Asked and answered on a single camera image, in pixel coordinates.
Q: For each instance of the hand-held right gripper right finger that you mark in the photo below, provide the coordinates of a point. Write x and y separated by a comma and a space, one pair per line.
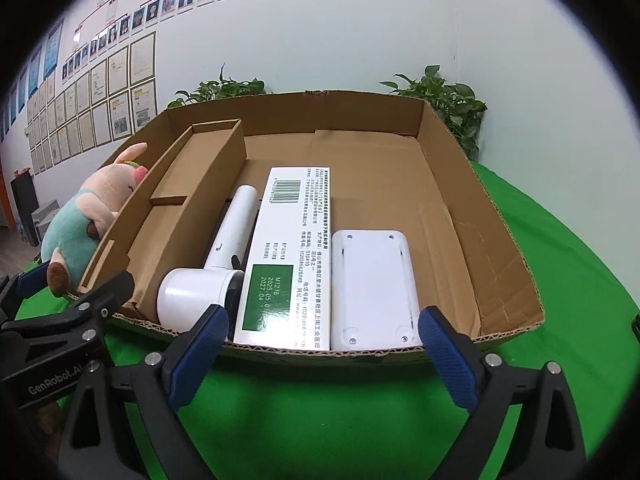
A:
447, 360

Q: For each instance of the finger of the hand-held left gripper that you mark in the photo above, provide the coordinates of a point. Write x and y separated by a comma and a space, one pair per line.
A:
31, 279
95, 305

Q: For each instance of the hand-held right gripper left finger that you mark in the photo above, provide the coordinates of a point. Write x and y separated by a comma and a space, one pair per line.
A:
197, 355

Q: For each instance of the white rectangular device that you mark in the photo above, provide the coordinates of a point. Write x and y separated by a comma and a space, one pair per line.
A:
372, 280

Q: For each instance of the white hair dryer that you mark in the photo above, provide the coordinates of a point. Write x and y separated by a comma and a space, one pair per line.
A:
235, 230

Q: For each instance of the white printed carton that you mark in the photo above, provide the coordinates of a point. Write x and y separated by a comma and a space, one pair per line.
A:
295, 240

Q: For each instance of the brown cardboard box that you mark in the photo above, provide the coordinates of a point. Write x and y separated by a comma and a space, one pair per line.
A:
375, 170

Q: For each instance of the grey box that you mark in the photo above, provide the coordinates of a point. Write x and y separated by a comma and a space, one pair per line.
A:
45, 217

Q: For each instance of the black cabinet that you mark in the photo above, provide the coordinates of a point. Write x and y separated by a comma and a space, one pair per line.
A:
25, 210

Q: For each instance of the pig plush toy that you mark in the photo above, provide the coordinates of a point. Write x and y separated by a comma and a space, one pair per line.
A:
75, 225

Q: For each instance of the green tablecloth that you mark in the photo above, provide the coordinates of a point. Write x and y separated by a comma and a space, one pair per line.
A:
310, 410

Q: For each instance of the row of blue posters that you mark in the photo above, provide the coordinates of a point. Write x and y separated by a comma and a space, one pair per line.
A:
50, 50

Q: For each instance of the green potted plant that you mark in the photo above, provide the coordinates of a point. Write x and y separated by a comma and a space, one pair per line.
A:
225, 87
450, 105

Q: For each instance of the wall of framed certificates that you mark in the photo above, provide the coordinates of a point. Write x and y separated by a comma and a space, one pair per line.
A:
120, 85

